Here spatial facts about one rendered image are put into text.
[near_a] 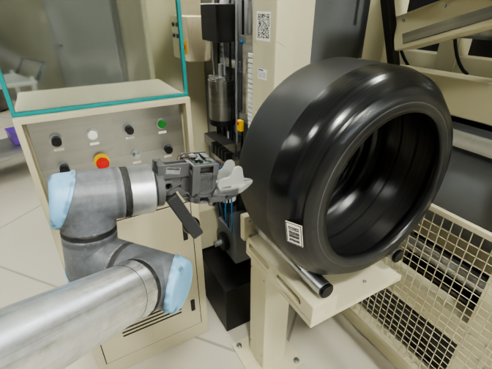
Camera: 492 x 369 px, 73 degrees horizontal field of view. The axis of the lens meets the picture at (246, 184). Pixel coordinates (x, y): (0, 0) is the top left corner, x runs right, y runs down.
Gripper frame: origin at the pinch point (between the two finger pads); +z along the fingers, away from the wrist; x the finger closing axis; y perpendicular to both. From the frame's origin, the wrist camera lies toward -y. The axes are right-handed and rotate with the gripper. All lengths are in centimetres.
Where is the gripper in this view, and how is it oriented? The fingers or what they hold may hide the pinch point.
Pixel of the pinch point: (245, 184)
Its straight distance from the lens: 71.5
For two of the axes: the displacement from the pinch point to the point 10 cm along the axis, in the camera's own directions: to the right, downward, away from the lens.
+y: 1.1, -9.0, -4.2
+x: -4.9, -4.2, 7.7
